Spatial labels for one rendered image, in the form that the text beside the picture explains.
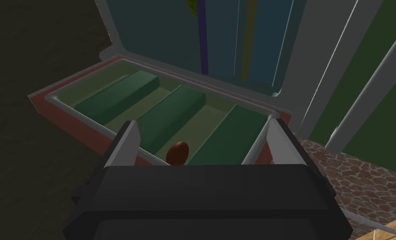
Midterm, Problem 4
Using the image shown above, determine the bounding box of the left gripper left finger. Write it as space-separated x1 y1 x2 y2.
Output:
103 120 142 168

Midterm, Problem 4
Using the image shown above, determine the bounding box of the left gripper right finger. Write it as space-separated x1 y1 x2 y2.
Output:
266 118 308 165

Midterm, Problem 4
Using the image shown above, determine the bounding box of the red crate with green compartments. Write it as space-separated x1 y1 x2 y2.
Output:
27 53 293 166

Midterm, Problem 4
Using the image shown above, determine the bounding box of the brown egg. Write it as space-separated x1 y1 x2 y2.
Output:
165 141 190 165

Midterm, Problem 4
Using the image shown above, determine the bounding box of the blue-grey window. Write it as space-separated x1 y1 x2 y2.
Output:
94 0 308 98

